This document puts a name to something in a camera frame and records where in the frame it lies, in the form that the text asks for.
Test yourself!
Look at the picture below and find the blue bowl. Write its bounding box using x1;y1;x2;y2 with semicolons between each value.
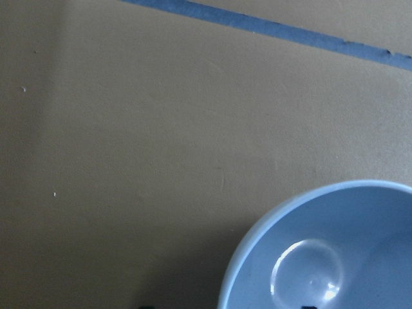
218;180;411;308

